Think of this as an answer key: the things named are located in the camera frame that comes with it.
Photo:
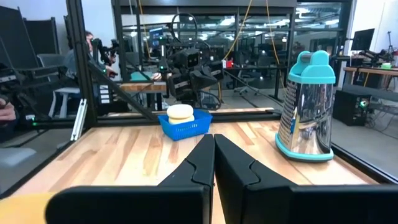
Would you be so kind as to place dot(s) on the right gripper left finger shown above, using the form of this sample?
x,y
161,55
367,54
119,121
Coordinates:
x,y
124,205

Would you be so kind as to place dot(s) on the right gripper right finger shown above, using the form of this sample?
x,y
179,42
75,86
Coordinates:
x,y
311,205

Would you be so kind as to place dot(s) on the yellow plastic container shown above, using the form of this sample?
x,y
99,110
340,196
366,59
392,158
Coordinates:
x,y
18,208

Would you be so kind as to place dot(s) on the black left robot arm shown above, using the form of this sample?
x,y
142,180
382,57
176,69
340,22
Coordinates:
x,y
162,56

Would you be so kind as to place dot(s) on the blue plastic basket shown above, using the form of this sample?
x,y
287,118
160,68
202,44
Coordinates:
x,y
186,130

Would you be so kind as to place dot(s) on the wooden workbench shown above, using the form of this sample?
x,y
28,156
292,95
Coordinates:
x,y
140,87
373,71

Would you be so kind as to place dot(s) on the black control box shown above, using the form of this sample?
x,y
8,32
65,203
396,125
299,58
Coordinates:
x,y
115,105

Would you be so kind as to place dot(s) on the black computer case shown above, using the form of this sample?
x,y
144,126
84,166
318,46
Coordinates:
x,y
348,107

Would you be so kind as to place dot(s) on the person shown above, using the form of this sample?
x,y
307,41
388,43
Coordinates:
x,y
7,112
90,42

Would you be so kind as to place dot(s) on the black monitor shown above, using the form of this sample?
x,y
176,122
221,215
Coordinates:
x,y
363,40

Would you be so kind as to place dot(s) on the black partition panel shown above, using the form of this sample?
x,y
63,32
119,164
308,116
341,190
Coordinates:
x,y
18,37

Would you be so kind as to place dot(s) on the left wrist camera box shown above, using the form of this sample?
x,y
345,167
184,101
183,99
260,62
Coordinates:
x,y
190,58

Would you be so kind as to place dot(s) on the silver aluminium rail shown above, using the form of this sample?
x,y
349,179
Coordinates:
x,y
79,119

